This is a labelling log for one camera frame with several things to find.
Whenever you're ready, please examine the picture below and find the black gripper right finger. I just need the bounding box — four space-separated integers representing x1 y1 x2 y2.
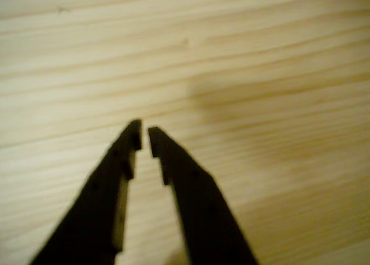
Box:
148 126 258 265

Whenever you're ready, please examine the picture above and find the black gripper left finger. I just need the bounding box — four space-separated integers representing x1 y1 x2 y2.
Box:
28 119 143 265

